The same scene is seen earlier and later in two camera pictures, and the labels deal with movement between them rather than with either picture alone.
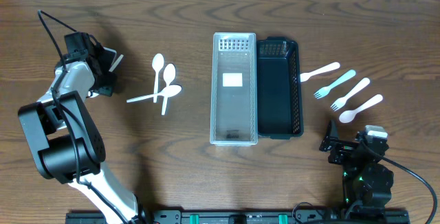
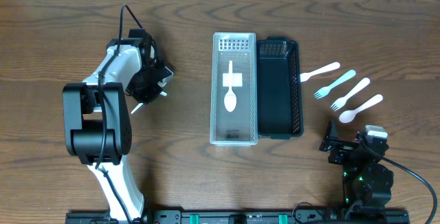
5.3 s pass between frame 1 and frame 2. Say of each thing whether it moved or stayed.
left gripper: moved
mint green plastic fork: stayed
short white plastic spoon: stayed
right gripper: stayed
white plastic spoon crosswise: moved
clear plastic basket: stayed
